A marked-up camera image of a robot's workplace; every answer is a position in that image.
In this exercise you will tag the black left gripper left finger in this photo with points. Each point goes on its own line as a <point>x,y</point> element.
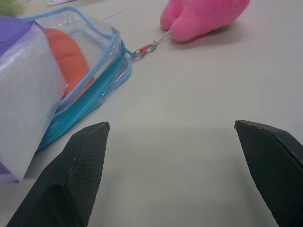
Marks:
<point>71,175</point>

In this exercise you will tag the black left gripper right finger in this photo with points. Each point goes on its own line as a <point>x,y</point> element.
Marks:
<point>277,165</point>

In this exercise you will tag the purple and white packet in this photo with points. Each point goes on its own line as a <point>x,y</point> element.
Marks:
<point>26,94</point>

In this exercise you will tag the orange item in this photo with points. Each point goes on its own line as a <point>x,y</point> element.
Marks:
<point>71,59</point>

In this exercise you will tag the clear blue-trimmed zipper pouch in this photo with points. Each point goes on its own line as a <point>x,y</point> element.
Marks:
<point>111,61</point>

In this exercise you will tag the pink plush toy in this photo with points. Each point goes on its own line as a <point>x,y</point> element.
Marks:
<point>201,16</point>

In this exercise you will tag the white object at table edge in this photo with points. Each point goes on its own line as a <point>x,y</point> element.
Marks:
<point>59,2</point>

